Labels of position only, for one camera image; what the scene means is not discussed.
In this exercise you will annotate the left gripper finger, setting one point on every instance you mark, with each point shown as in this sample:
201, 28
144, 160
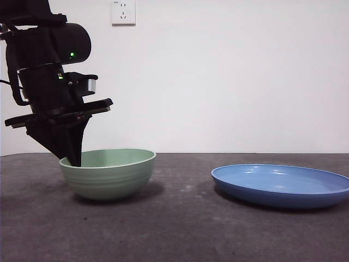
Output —
76, 142
51, 139

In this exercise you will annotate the green ribbed bowl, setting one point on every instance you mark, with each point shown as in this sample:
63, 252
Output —
109, 180

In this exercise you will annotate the blue plate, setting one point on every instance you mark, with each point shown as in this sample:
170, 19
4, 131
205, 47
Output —
275, 181

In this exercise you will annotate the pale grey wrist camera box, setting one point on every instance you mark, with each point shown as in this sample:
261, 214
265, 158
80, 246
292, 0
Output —
91, 85

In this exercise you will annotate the white wall socket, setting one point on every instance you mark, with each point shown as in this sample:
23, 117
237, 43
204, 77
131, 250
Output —
124, 13

